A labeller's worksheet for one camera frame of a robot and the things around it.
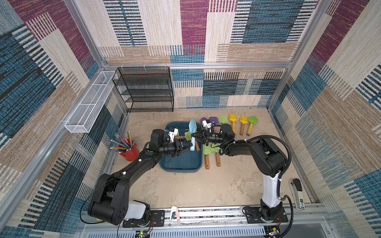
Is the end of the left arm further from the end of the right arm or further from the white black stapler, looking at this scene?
the white black stapler

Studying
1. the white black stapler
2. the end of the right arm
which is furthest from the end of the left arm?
the white black stapler

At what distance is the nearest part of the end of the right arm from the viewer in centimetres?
81

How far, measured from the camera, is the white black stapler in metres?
0.76

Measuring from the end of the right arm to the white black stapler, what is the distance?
460 mm
